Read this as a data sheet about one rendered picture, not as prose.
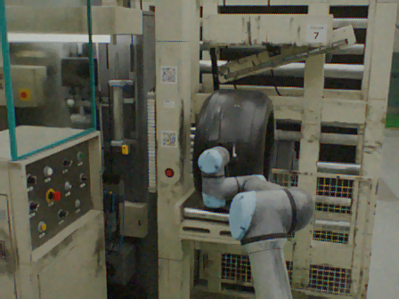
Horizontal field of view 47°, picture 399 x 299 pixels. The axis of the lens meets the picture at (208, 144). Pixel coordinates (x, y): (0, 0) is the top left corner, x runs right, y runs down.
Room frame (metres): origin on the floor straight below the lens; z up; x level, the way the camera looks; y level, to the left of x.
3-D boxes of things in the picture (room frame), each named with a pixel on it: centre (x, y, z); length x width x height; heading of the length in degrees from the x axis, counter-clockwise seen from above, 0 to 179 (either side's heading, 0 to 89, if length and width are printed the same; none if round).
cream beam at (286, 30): (2.33, -0.28, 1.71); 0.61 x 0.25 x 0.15; 76
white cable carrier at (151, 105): (2.11, 0.25, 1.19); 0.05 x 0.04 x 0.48; 166
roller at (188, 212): (1.93, -0.06, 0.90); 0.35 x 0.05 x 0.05; 76
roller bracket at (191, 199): (2.11, 0.08, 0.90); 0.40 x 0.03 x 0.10; 166
